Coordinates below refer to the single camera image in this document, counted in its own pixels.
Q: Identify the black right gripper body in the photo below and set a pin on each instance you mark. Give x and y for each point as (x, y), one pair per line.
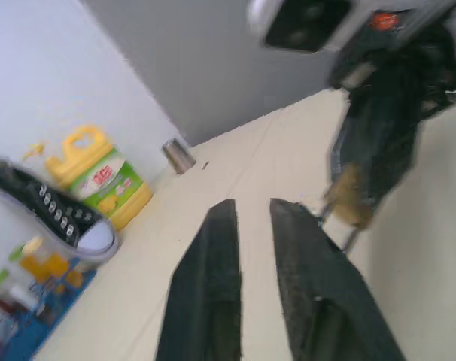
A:
(405, 71)

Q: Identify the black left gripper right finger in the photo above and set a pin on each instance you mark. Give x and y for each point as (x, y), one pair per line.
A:
(310, 286)

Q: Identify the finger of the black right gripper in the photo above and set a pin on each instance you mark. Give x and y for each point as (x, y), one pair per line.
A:
(346, 143)
(391, 154)

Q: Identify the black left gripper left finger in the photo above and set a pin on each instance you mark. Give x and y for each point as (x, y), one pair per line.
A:
(207, 286)

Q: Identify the brass padlock with steel shackle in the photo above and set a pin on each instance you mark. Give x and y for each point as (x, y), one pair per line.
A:
(350, 199)

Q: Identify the stainless steel cup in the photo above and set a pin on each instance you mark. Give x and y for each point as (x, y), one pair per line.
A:
(179, 156)

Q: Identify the yellow detergent bottle green label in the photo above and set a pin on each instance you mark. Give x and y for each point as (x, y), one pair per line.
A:
(107, 180)

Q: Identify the orange juice bottle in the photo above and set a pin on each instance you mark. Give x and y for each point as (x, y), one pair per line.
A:
(47, 261)

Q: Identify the blue storage tray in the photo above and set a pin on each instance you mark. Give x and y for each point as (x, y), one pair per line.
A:
(43, 319)

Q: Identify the black canvas sneaker white toe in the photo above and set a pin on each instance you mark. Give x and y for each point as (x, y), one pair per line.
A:
(55, 210)

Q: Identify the dark red small bottle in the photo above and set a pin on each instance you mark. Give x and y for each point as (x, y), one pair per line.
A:
(8, 302)

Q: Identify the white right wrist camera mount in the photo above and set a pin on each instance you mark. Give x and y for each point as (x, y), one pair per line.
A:
(299, 24)

